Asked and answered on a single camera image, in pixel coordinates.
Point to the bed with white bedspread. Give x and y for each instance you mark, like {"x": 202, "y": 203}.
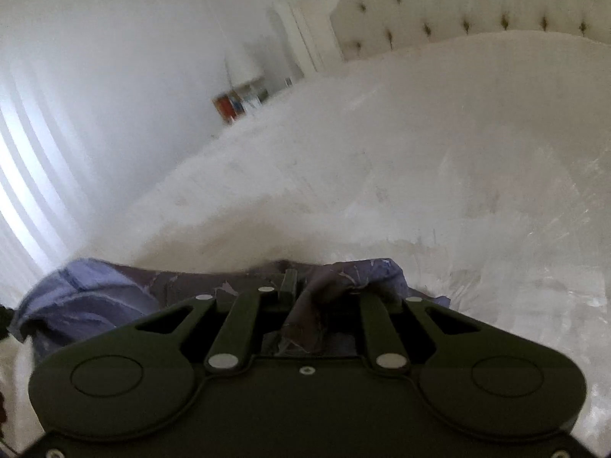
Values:
{"x": 405, "y": 152}

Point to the white table lamp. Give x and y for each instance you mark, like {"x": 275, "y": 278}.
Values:
{"x": 243, "y": 64}

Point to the white wall outlet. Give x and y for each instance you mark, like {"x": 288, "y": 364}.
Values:
{"x": 287, "y": 81}

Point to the cream tufted headboard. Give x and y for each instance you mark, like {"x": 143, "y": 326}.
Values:
{"x": 453, "y": 4}

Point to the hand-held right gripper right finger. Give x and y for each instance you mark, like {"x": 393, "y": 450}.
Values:
{"x": 378, "y": 324}

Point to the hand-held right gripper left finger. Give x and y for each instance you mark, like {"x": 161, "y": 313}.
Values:
{"x": 238, "y": 329}

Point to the small table clock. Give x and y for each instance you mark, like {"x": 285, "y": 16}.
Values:
{"x": 252, "y": 100}

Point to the red mug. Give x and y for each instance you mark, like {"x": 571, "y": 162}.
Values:
{"x": 224, "y": 107}

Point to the purple patterned hooded jacket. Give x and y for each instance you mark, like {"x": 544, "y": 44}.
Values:
{"x": 95, "y": 296}

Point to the white sheer curtain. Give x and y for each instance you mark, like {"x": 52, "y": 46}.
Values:
{"x": 24, "y": 176}

